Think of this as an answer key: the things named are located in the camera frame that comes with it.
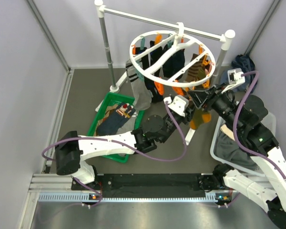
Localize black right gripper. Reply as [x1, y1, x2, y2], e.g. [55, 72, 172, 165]
[187, 81, 243, 131]

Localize olive green striped sock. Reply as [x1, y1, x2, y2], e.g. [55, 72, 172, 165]
[196, 69, 211, 83]

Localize brown striped sock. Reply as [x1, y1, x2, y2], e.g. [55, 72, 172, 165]
[185, 59, 204, 82]

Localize navy santa pattern sock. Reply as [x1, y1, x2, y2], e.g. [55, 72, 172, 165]
[94, 103, 137, 136]

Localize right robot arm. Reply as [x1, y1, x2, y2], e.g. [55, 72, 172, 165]
[188, 85, 286, 229]

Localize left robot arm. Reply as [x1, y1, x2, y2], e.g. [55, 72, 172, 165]
[55, 105, 194, 189]

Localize dark navy hanging socks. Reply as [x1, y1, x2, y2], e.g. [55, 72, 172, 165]
[141, 44, 185, 103]

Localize white round sock hanger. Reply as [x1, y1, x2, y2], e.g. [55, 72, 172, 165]
[129, 22, 216, 88]

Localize grey striped sock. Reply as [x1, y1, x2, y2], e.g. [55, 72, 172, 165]
[125, 60, 152, 111]

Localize white laundry basket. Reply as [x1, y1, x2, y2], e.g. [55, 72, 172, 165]
[210, 117, 265, 177]

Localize blue clothes pile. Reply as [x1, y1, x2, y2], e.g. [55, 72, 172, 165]
[220, 54, 258, 93]

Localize white drying rack stand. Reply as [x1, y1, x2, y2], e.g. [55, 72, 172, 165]
[94, 0, 236, 146]

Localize green plastic bin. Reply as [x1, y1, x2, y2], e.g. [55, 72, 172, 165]
[87, 92, 145, 164]

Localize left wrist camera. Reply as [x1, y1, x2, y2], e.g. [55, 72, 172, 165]
[163, 95, 189, 117]

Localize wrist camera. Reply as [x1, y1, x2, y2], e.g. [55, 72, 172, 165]
[163, 95, 189, 117]
[222, 68, 245, 93]

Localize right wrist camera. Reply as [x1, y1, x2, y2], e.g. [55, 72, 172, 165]
[222, 68, 245, 93]

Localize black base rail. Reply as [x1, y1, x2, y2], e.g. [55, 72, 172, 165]
[94, 174, 214, 198]

